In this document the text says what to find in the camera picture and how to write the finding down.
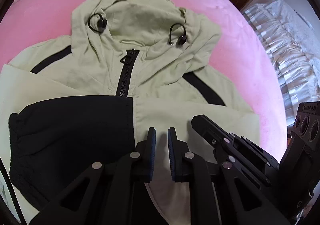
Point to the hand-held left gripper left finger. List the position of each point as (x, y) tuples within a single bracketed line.
[(151, 154)]

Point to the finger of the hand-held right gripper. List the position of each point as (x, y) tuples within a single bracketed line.
[(207, 127), (245, 167)]

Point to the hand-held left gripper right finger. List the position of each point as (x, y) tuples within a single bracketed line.
[(172, 156)]

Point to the green and black hooded jacket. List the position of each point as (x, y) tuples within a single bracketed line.
[(140, 24)]

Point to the pink blanket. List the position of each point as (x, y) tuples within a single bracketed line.
[(225, 19)]

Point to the white lace furniture cover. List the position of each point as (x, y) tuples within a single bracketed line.
[(287, 39)]

